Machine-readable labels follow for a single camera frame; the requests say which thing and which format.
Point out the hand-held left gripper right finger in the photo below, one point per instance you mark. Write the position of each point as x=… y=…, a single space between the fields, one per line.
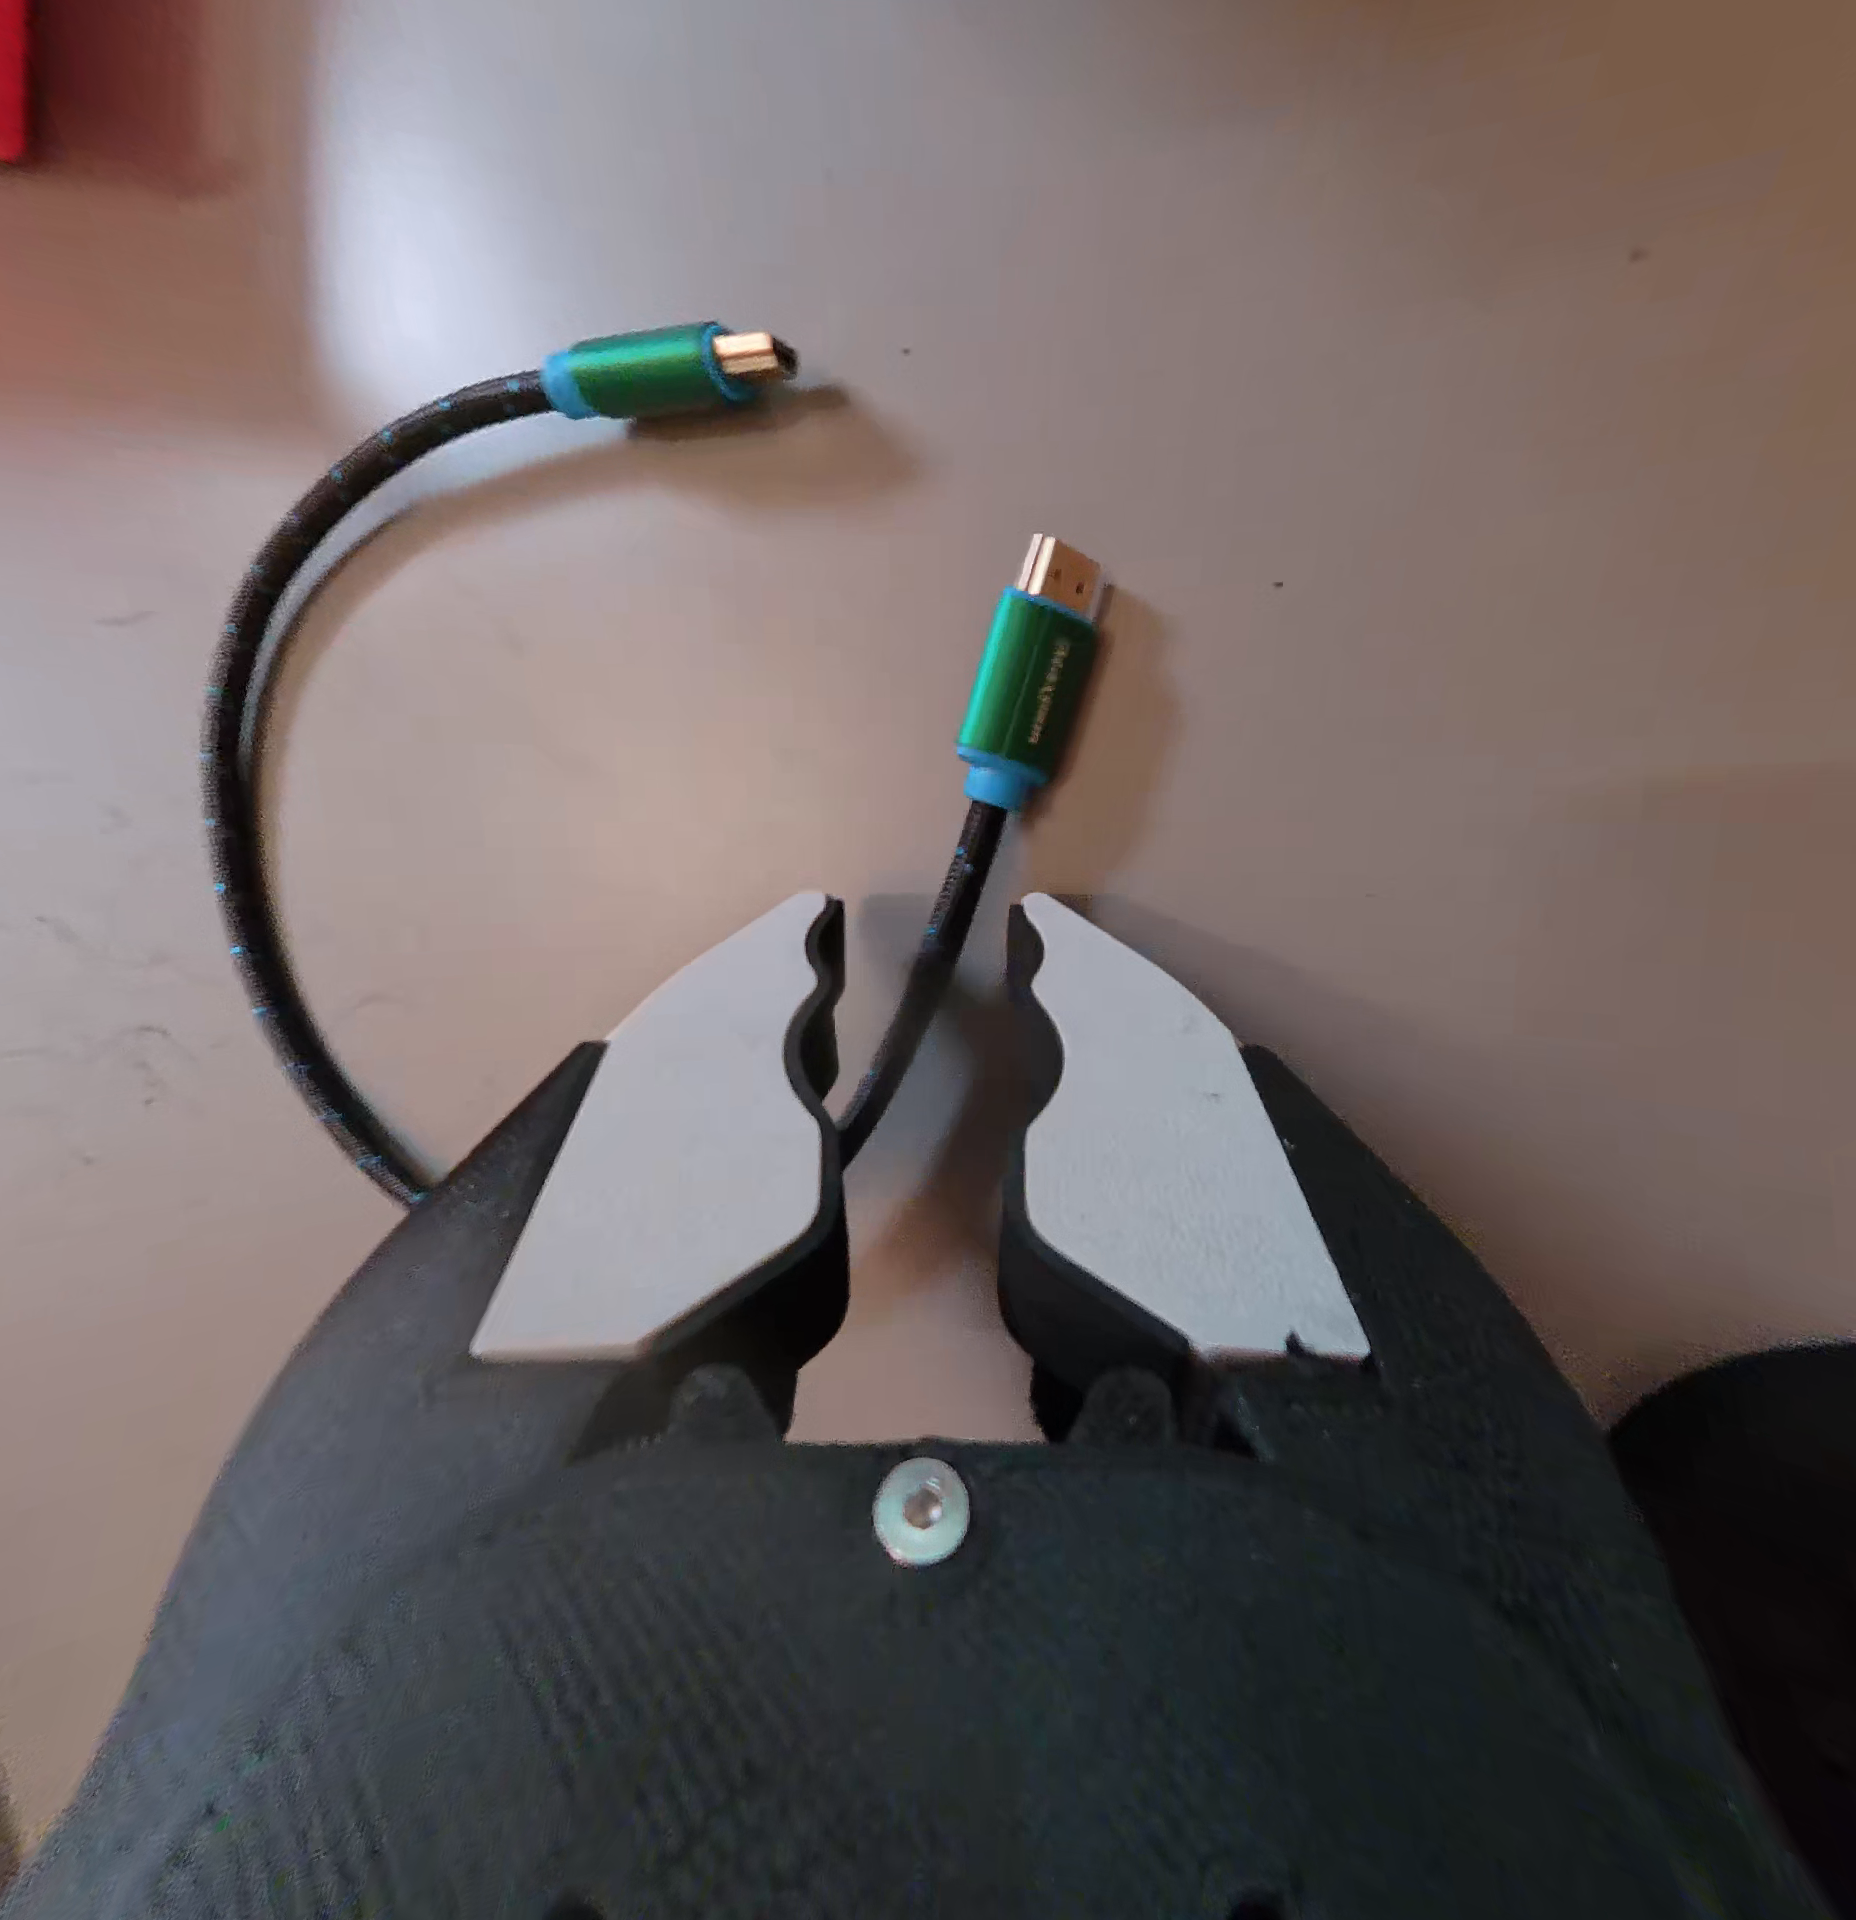
x=1187 y=1184

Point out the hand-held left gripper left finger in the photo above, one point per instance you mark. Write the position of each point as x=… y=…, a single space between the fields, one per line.
x=676 y=1167

